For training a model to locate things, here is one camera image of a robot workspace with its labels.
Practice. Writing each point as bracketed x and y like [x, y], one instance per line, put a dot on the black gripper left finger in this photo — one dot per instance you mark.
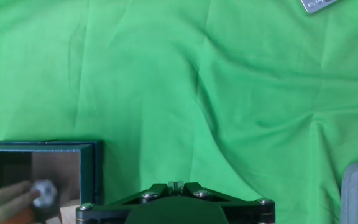
[104, 211]

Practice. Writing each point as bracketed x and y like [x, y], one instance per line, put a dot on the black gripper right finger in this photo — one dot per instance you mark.
[247, 211]

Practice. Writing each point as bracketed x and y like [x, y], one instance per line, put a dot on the small wooden block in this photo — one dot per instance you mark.
[70, 214]

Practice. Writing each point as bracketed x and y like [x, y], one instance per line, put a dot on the dark green gift box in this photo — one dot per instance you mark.
[89, 174]

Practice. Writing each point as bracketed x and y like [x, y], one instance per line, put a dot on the small toy soccer ball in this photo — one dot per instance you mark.
[44, 193]

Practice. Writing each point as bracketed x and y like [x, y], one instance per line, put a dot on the orange toy basketball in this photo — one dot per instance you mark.
[20, 218]

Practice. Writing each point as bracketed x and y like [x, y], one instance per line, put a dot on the person right hand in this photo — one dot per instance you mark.
[2, 199]

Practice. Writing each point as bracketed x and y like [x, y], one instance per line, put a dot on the green cloth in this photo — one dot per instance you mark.
[179, 93]

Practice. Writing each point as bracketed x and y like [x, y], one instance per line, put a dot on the silver digital scale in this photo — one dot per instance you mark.
[317, 5]

